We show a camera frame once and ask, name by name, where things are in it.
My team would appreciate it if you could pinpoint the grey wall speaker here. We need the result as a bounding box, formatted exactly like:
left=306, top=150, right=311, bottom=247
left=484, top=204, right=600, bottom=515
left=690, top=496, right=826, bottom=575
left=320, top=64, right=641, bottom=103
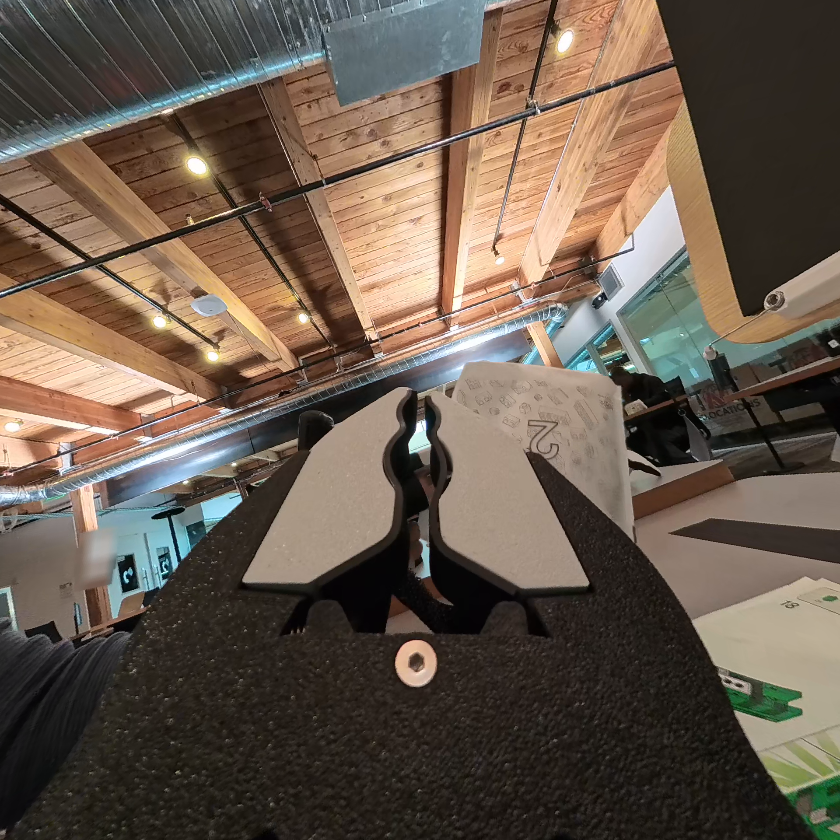
left=592, top=262, right=624, bottom=309

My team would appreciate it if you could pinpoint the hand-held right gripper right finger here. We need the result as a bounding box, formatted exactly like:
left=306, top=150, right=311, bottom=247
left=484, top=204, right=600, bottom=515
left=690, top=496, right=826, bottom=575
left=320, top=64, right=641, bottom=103
left=423, top=392, right=592, bottom=634

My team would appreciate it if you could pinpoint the long office desk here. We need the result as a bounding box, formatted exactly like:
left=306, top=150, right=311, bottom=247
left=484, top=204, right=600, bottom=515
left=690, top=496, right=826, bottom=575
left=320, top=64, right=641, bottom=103
left=623, top=357, right=840, bottom=473

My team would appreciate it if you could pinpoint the pale green instruction booklet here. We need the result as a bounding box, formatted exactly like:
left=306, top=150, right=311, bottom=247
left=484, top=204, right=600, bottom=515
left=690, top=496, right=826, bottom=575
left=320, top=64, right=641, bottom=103
left=692, top=576, right=840, bottom=840

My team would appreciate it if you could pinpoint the black ceiling pipe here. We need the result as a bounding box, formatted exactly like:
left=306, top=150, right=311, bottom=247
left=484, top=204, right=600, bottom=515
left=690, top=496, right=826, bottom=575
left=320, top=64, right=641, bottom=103
left=0, top=59, right=677, bottom=296

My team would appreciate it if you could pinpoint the black panel on white stand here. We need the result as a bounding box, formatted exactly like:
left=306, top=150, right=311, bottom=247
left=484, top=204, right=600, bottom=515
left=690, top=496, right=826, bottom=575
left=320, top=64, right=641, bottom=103
left=656, top=0, right=840, bottom=362

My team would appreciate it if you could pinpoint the white paper bag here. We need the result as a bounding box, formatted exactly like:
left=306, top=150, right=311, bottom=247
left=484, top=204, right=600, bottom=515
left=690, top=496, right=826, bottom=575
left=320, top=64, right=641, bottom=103
left=453, top=360, right=636, bottom=542

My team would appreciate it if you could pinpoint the wood-edged grey table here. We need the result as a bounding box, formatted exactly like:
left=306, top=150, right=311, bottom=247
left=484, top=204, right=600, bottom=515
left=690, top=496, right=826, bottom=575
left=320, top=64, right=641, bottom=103
left=630, top=459, right=735, bottom=519

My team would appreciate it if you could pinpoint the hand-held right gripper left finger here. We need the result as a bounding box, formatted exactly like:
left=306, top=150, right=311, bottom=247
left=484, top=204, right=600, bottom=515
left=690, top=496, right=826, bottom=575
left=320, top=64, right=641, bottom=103
left=239, top=387, right=421, bottom=634

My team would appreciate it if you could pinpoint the large silver duct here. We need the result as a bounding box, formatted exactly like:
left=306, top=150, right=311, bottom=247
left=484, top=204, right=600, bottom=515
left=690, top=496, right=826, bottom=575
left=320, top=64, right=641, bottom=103
left=0, top=0, right=488, bottom=165

